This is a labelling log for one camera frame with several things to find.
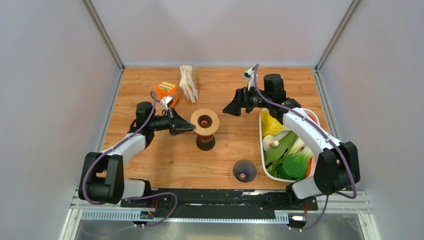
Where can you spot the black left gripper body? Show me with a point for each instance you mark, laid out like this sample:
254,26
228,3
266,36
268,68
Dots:
160,123

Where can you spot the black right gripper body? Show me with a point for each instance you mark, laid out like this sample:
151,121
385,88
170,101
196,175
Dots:
255,99

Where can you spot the brown glass carafe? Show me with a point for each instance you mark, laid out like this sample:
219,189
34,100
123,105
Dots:
205,143

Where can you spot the stack of paper coffee filters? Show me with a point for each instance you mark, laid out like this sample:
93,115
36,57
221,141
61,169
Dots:
188,83

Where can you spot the blue ribbed coffee dripper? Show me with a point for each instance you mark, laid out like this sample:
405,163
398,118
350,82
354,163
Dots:
244,171

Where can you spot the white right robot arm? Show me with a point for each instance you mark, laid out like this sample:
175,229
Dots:
337,169

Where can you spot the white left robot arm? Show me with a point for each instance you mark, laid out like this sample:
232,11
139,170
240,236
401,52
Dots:
102,177

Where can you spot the white plastic basin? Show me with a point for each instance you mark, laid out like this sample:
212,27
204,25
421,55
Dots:
279,136

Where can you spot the yellow napa cabbage toy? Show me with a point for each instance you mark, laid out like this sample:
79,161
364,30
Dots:
270,125

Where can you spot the white mushroom toy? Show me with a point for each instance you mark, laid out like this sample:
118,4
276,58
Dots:
269,142

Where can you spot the green bok choy toy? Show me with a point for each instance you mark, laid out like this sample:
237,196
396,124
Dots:
288,161

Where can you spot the orange carrot toy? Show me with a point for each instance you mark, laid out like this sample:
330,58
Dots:
309,167

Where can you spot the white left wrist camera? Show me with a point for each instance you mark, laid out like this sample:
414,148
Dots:
166,102

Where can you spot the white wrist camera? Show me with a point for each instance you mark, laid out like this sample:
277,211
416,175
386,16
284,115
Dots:
249,74
166,102

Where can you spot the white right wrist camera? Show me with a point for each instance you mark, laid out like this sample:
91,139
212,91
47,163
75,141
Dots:
249,74

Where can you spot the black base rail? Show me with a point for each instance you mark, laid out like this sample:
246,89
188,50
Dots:
195,203

